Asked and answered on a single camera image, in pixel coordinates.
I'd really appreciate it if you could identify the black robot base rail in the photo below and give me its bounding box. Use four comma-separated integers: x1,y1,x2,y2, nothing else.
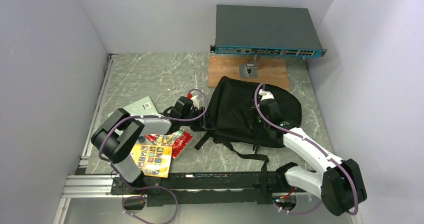
110,171,292,207

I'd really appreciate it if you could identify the aluminium frame rail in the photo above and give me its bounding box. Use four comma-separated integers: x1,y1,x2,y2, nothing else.
53,54,118,223

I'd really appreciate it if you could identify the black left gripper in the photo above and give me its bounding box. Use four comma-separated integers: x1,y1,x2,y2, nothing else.
180,107,215,132

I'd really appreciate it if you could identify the teal network switch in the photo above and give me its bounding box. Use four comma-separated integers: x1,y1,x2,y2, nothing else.
210,5,327,58

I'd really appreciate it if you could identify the grey metal stand bracket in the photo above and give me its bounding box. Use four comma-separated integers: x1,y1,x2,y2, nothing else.
239,55,261,79

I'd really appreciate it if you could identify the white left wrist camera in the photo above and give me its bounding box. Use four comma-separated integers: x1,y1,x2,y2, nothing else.
187,93,202,109

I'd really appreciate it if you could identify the yellow picture book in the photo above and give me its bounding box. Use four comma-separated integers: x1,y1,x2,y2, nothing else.
130,144,173,178

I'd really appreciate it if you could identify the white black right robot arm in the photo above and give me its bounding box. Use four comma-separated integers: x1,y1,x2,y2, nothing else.
254,96,367,216

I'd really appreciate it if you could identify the grey notebook with label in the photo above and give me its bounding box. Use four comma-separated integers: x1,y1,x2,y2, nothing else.
123,96,158,116

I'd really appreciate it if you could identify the wooden base board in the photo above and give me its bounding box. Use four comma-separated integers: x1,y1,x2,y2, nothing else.
207,56,290,91

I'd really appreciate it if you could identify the red colourful book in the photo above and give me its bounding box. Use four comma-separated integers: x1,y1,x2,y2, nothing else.
145,129,193,159

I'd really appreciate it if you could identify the black student backpack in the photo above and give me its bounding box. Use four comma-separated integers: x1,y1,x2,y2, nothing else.
194,76,303,170

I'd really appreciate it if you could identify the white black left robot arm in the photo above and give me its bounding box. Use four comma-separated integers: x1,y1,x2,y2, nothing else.
90,96,207,194

